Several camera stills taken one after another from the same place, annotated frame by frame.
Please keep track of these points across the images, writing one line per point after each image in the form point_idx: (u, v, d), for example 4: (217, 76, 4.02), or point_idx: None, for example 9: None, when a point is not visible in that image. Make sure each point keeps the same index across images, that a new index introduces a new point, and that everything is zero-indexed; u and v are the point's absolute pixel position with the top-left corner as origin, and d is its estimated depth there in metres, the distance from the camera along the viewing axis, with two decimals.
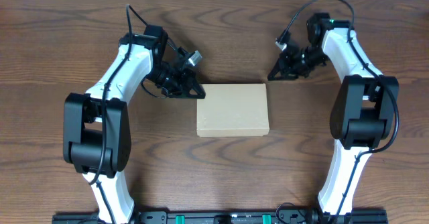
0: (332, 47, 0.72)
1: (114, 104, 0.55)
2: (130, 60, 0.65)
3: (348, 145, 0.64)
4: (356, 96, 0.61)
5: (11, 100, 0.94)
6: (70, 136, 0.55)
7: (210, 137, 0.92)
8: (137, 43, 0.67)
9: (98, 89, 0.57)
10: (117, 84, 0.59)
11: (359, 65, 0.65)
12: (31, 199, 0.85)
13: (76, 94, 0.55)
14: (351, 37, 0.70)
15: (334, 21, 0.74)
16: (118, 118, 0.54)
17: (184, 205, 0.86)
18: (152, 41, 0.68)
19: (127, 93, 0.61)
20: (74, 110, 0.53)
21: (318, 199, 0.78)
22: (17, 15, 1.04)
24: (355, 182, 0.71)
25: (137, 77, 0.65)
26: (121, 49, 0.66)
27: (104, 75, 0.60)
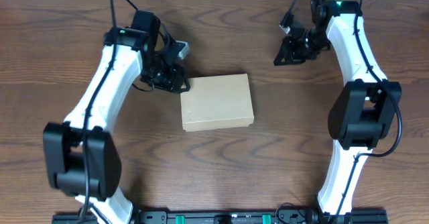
0: (336, 36, 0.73)
1: (96, 135, 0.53)
2: (114, 70, 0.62)
3: (346, 145, 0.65)
4: (358, 100, 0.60)
5: (11, 100, 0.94)
6: (53, 166, 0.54)
7: (210, 137, 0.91)
8: (123, 43, 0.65)
9: (79, 115, 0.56)
10: (99, 106, 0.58)
11: (363, 65, 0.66)
12: (31, 199, 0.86)
13: (54, 127, 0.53)
14: (358, 29, 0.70)
15: (340, 3, 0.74)
16: (100, 152, 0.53)
17: (184, 205, 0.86)
18: (139, 39, 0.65)
19: (112, 110, 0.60)
20: (53, 145, 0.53)
21: (319, 199, 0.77)
22: (16, 15, 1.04)
24: (354, 182, 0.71)
25: (125, 86, 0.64)
26: (106, 56, 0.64)
27: (87, 94, 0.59)
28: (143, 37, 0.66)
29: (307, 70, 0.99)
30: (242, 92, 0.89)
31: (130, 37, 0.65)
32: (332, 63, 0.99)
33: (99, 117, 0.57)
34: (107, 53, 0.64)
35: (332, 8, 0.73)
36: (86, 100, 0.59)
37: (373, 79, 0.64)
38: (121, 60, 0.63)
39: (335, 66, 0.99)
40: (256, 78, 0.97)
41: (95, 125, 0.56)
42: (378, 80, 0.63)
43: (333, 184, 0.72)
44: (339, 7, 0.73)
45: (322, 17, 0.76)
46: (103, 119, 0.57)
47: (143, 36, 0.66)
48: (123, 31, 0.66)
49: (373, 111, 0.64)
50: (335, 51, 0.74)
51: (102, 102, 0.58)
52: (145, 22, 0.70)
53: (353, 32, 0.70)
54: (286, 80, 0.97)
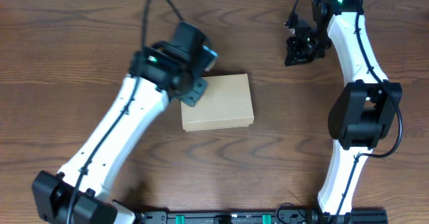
0: (337, 34, 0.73)
1: (86, 202, 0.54)
2: (128, 114, 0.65)
3: (346, 145, 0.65)
4: (358, 102, 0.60)
5: (11, 100, 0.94)
6: (42, 210, 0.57)
7: (210, 137, 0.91)
8: (149, 76, 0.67)
9: (76, 170, 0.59)
10: (100, 163, 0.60)
11: (364, 65, 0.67)
12: (32, 199, 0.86)
13: (49, 178, 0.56)
14: (358, 29, 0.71)
15: (342, 1, 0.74)
16: (86, 218, 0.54)
17: (183, 205, 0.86)
18: (167, 74, 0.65)
19: (115, 164, 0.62)
20: (43, 194, 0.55)
21: (318, 199, 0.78)
22: (17, 15, 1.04)
24: (354, 182, 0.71)
25: (136, 133, 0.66)
26: (124, 94, 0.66)
27: (92, 145, 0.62)
28: (173, 72, 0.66)
29: (307, 70, 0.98)
30: (243, 92, 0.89)
31: (159, 69, 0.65)
32: (332, 63, 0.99)
33: (95, 177, 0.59)
34: (126, 90, 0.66)
35: (332, 6, 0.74)
36: (89, 149, 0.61)
37: (373, 81, 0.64)
38: (139, 104, 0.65)
39: (335, 66, 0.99)
40: (256, 77, 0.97)
41: (88, 187, 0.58)
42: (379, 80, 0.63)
43: (333, 184, 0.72)
44: (340, 5, 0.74)
45: (323, 15, 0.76)
46: (98, 183, 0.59)
47: (174, 70, 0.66)
48: (153, 58, 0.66)
49: (373, 111, 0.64)
50: (336, 49, 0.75)
51: (104, 157, 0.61)
52: (186, 39, 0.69)
53: (354, 31, 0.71)
54: (286, 80, 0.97)
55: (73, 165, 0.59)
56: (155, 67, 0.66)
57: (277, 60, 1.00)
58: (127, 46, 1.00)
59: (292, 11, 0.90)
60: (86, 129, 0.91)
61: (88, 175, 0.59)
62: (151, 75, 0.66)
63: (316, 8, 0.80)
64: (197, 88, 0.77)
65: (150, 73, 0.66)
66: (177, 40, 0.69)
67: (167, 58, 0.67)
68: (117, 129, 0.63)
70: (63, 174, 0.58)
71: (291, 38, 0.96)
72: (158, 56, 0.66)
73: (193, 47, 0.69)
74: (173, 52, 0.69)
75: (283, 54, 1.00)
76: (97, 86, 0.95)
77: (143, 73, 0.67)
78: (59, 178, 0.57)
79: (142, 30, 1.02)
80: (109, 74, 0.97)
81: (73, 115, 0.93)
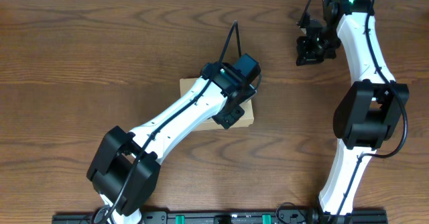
0: (346, 33, 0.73)
1: (149, 163, 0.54)
2: (196, 104, 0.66)
3: (350, 145, 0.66)
4: (364, 101, 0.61)
5: (10, 100, 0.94)
6: (99, 163, 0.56)
7: (210, 137, 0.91)
8: (216, 83, 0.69)
9: (144, 133, 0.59)
10: (166, 135, 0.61)
11: (372, 66, 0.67)
12: (31, 199, 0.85)
13: (121, 131, 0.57)
14: (369, 29, 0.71)
15: (352, 1, 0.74)
16: (144, 179, 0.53)
17: (184, 205, 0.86)
18: (232, 86, 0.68)
19: (173, 144, 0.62)
20: (109, 146, 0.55)
21: (319, 198, 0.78)
22: (16, 15, 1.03)
24: (356, 182, 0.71)
25: (196, 123, 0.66)
26: (193, 90, 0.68)
27: (161, 119, 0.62)
28: (236, 87, 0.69)
29: (307, 70, 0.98)
30: None
31: (226, 81, 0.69)
32: (332, 63, 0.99)
33: (159, 146, 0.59)
34: (198, 86, 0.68)
35: (343, 6, 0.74)
36: (159, 121, 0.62)
37: (381, 80, 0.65)
38: (206, 100, 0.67)
39: (335, 66, 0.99)
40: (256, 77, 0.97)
41: (153, 151, 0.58)
42: (385, 82, 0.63)
43: (336, 183, 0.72)
44: (352, 5, 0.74)
45: (333, 15, 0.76)
46: (161, 151, 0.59)
47: (236, 85, 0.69)
48: (223, 70, 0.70)
49: (378, 112, 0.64)
50: (345, 49, 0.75)
51: (170, 131, 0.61)
52: (246, 66, 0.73)
53: (364, 31, 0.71)
54: (286, 80, 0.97)
55: (141, 131, 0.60)
56: (224, 77, 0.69)
57: (277, 60, 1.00)
58: (127, 46, 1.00)
59: (304, 11, 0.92)
60: (86, 129, 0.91)
61: (155, 141, 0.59)
62: (218, 83, 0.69)
63: (326, 8, 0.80)
64: (234, 113, 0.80)
65: (217, 80, 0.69)
66: (240, 63, 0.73)
67: (233, 73, 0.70)
68: (185, 113, 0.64)
70: (133, 134, 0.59)
71: (302, 38, 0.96)
72: (227, 69, 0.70)
73: (249, 76, 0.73)
74: (237, 71, 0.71)
75: (283, 54, 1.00)
76: (97, 86, 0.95)
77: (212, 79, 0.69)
78: (130, 135, 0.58)
79: (142, 30, 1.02)
80: (109, 74, 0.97)
81: (73, 115, 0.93)
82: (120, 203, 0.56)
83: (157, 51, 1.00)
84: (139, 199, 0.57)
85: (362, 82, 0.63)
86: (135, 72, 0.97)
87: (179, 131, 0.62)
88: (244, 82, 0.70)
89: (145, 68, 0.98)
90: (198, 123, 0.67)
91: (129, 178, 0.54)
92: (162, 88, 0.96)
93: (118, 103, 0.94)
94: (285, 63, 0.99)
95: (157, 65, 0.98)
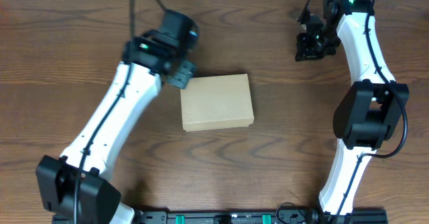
0: (346, 34, 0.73)
1: (90, 180, 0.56)
2: (125, 97, 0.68)
3: (350, 145, 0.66)
4: (364, 101, 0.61)
5: (11, 100, 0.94)
6: (48, 196, 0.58)
7: (210, 137, 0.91)
8: (141, 62, 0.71)
9: (78, 151, 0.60)
10: (102, 143, 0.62)
11: (372, 66, 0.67)
12: (31, 199, 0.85)
13: (51, 159, 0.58)
14: (369, 29, 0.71)
15: (353, 1, 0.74)
16: (92, 196, 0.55)
17: (183, 205, 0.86)
18: (159, 59, 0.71)
19: (116, 141, 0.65)
20: (47, 178, 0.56)
21: (319, 198, 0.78)
22: (16, 15, 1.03)
24: (356, 183, 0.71)
25: (133, 115, 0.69)
26: (116, 84, 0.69)
27: (89, 128, 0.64)
28: (164, 58, 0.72)
29: (307, 70, 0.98)
30: (242, 93, 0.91)
31: (150, 57, 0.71)
32: (332, 63, 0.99)
33: (97, 157, 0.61)
34: (120, 77, 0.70)
35: (343, 6, 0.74)
36: (89, 132, 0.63)
37: (381, 81, 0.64)
38: (134, 88, 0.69)
39: (335, 66, 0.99)
40: (255, 77, 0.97)
41: (92, 166, 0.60)
42: (385, 82, 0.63)
43: (335, 184, 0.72)
44: (352, 5, 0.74)
45: (333, 15, 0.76)
46: (101, 161, 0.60)
47: (165, 55, 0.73)
48: (144, 45, 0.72)
49: (379, 112, 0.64)
50: (345, 49, 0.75)
51: (105, 139, 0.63)
52: (171, 29, 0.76)
53: (364, 31, 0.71)
54: (286, 80, 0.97)
55: (74, 149, 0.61)
56: (147, 52, 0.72)
57: (277, 60, 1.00)
58: None
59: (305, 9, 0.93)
60: None
61: (90, 156, 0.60)
62: (142, 62, 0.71)
63: (326, 7, 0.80)
64: (184, 70, 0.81)
65: (143, 58, 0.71)
66: (168, 25, 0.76)
67: (157, 45, 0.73)
68: (116, 110, 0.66)
70: (66, 157, 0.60)
71: (302, 35, 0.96)
72: (149, 43, 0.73)
73: (179, 36, 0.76)
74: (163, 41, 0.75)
75: (283, 54, 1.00)
76: (96, 86, 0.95)
77: (135, 60, 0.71)
78: (62, 161, 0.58)
79: (142, 30, 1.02)
80: (109, 74, 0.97)
81: (73, 115, 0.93)
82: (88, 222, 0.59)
83: None
84: (103, 214, 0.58)
85: (360, 82, 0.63)
86: None
87: (114, 135, 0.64)
88: (171, 49, 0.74)
89: None
90: (138, 108, 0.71)
91: (79, 198, 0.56)
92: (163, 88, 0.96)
93: None
94: (285, 63, 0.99)
95: None
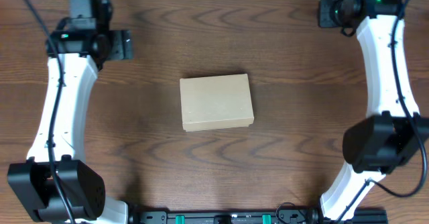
0: (369, 42, 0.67)
1: (65, 167, 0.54)
2: (67, 84, 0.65)
3: (360, 169, 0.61)
4: (381, 137, 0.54)
5: (10, 100, 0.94)
6: (31, 202, 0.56)
7: (210, 137, 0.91)
8: (68, 51, 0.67)
9: (41, 148, 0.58)
10: (62, 132, 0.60)
11: (394, 89, 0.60)
12: None
13: (19, 164, 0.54)
14: (395, 41, 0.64)
15: None
16: (74, 180, 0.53)
17: (183, 205, 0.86)
18: (84, 41, 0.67)
19: (74, 127, 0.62)
20: (21, 185, 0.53)
21: (321, 201, 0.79)
22: (17, 15, 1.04)
24: (360, 199, 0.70)
25: (82, 98, 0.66)
26: (54, 77, 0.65)
27: (41, 126, 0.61)
28: (89, 38, 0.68)
29: (307, 70, 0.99)
30: (242, 92, 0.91)
31: (76, 41, 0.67)
32: (331, 63, 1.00)
33: (62, 144, 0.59)
34: (55, 70, 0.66)
35: (367, 3, 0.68)
36: (44, 129, 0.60)
37: (402, 113, 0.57)
38: (72, 72, 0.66)
39: (334, 66, 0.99)
40: (255, 76, 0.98)
41: (62, 154, 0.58)
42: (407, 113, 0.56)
43: (338, 198, 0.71)
44: (377, 2, 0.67)
45: (355, 11, 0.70)
46: (68, 146, 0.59)
47: (88, 36, 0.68)
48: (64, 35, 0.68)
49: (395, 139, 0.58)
50: (365, 61, 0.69)
51: (64, 127, 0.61)
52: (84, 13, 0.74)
53: (389, 43, 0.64)
54: (286, 80, 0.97)
55: (35, 149, 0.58)
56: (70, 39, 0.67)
57: (277, 60, 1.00)
58: None
59: None
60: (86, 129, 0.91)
61: (56, 146, 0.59)
62: (71, 50, 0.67)
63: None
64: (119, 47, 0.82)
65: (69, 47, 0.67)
66: (78, 8, 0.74)
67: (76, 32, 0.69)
68: (63, 100, 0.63)
70: (32, 157, 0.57)
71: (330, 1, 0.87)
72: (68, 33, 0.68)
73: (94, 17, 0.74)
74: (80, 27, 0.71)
75: (283, 54, 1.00)
76: (96, 86, 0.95)
77: (62, 50, 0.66)
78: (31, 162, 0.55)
79: (141, 30, 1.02)
80: (110, 74, 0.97)
81: None
82: (80, 210, 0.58)
83: (157, 51, 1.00)
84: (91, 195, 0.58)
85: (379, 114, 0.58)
86: (134, 72, 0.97)
87: (70, 121, 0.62)
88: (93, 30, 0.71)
89: (145, 68, 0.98)
90: (85, 88, 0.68)
91: (63, 189, 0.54)
92: (163, 88, 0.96)
93: (118, 103, 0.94)
94: (285, 62, 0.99)
95: (157, 65, 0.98)
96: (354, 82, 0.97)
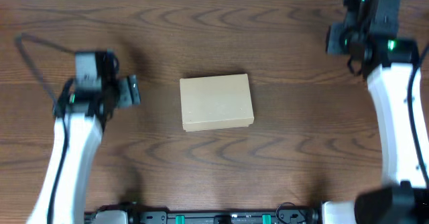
0: (383, 96, 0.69)
1: None
2: (71, 150, 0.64)
3: None
4: (400, 211, 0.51)
5: (10, 100, 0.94)
6: None
7: (210, 137, 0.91)
8: (74, 115, 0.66)
9: (41, 216, 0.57)
10: (62, 206, 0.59)
11: (413, 153, 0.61)
12: (31, 198, 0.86)
13: None
14: (411, 97, 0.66)
15: (393, 49, 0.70)
16: None
17: (183, 205, 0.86)
18: (91, 102, 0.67)
19: (77, 196, 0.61)
20: None
21: (324, 206, 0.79)
22: (16, 15, 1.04)
24: None
25: (85, 162, 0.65)
26: (58, 142, 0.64)
27: (43, 192, 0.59)
28: (95, 99, 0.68)
29: (307, 70, 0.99)
30: (242, 93, 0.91)
31: (84, 102, 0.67)
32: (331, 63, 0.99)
33: (63, 215, 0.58)
34: (59, 135, 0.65)
35: (380, 51, 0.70)
36: (45, 196, 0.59)
37: (422, 180, 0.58)
38: (76, 139, 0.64)
39: (335, 66, 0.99)
40: (255, 76, 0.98)
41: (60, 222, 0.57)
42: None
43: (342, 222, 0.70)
44: (390, 51, 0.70)
45: (367, 59, 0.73)
46: (68, 216, 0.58)
47: (96, 97, 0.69)
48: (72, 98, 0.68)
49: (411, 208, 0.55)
50: (378, 112, 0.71)
51: (63, 197, 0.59)
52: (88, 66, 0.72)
53: (405, 99, 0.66)
54: (286, 80, 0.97)
55: (36, 216, 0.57)
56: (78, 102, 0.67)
57: (277, 60, 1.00)
58: (127, 47, 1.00)
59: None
60: None
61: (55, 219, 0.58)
62: (77, 112, 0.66)
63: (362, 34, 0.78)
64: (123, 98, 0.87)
65: (76, 108, 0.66)
66: (83, 68, 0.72)
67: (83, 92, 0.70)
68: (65, 168, 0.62)
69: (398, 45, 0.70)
70: None
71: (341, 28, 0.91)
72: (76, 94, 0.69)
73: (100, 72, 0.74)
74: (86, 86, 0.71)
75: (283, 54, 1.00)
76: None
77: (69, 114, 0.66)
78: None
79: (141, 30, 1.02)
80: None
81: None
82: None
83: (157, 51, 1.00)
84: None
85: (399, 185, 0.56)
86: (135, 72, 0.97)
87: (72, 190, 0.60)
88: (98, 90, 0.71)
89: (145, 68, 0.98)
90: (90, 147, 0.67)
91: None
92: (163, 88, 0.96)
93: None
94: (285, 63, 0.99)
95: (157, 65, 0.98)
96: (354, 82, 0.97)
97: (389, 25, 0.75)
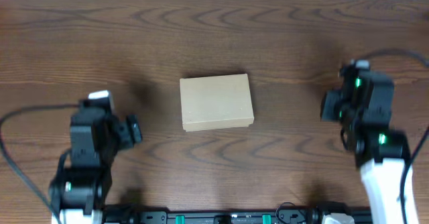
0: (375, 194, 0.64)
1: None
2: None
3: None
4: None
5: (10, 100, 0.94)
6: None
7: (210, 137, 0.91)
8: (71, 208, 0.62)
9: None
10: None
11: None
12: (31, 199, 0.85)
13: None
14: (404, 198, 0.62)
15: (385, 143, 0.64)
16: None
17: (183, 205, 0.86)
18: (89, 192, 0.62)
19: None
20: None
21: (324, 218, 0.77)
22: (16, 15, 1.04)
24: None
25: None
26: None
27: None
28: (94, 183, 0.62)
29: (307, 70, 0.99)
30: (242, 93, 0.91)
31: (82, 188, 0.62)
32: (331, 63, 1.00)
33: None
34: None
35: (372, 149, 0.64)
36: None
37: None
38: None
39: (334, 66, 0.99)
40: (255, 76, 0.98)
41: None
42: None
43: None
44: (383, 147, 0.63)
45: (358, 151, 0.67)
46: None
47: (94, 182, 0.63)
48: (68, 185, 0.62)
49: None
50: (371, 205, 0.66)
51: None
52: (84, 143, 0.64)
53: (398, 198, 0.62)
54: (286, 80, 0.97)
55: None
56: (74, 192, 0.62)
57: (277, 60, 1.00)
58: (127, 47, 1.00)
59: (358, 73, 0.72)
60: None
61: None
62: (75, 202, 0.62)
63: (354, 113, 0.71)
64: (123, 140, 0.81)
65: (73, 200, 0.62)
66: (77, 143, 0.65)
67: (79, 176, 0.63)
68: None
69: (390, 138, 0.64)
70: None
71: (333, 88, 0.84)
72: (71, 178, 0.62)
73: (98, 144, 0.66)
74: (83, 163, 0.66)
75: (283, 54, 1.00)
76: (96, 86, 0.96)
77: (64, 208, 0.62)
78: None
79: (141, 30, 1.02)
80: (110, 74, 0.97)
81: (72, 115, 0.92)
82: None
83: (157, 51, 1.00)
84: None
85: None
86: (134, 73, 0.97)
87: None
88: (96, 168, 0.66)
89: (145, 68, 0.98)
90: None
91: None
92: (162, 88, 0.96)
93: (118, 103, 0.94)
94: (285, 63, 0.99)
95: (157, 65, 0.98)
96: None
97: (383, 115, 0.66)
